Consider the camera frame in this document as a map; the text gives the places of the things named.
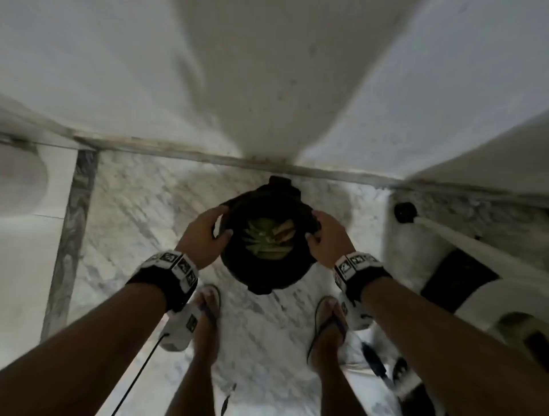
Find person's left hand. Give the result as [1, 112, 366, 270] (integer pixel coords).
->
[175, 205, 234, 271]

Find person's right hand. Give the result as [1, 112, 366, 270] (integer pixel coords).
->
[305, 209, 357, 270]

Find person's left forearm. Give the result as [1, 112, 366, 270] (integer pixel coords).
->
[0, 283, 168, 416]

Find person's right forearm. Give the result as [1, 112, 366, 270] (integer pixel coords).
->
[361, 277, 549, 416]

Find green vegetable scraps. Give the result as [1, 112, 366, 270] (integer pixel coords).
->
[243, 218, 297, 260]

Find black white right wrist band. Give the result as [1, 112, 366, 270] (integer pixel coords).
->
[333, 251, 392, 305]

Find black white wrist band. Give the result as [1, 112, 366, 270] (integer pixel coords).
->
[126, 250, 200, 313]
[333, 251, 392, 305]

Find black white left wrist band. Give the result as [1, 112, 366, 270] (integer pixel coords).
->
[126, 250, 200, 313]

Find dark left sandal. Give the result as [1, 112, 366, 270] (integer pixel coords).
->
[195, 284, 222, 331]

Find dark sandal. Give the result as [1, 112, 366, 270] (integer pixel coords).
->
[195, 284, 222, 331]
[306, 296, 349, 365]

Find dark right sandal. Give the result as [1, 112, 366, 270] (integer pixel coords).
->
[306, 296, 349, 365]

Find black round knob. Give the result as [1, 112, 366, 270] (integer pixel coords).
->
[394, 202, 418, 224]

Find person's right leg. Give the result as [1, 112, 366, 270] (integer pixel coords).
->
[307, 297, 368, 416]

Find person's leg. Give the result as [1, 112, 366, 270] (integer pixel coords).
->
[165, 286, 222, 416]
[307, 297, 368, 416]

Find person's left leg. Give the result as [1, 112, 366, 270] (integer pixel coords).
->
[165, 286, 222, 416]

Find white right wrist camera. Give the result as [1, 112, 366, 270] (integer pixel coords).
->
[340, 295, 375, 331]

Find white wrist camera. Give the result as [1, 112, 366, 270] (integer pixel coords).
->
[159, 303, 202, 352]
[340, 295, 375, 331]

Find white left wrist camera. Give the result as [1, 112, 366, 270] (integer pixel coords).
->
[159, 303, 202, 352]

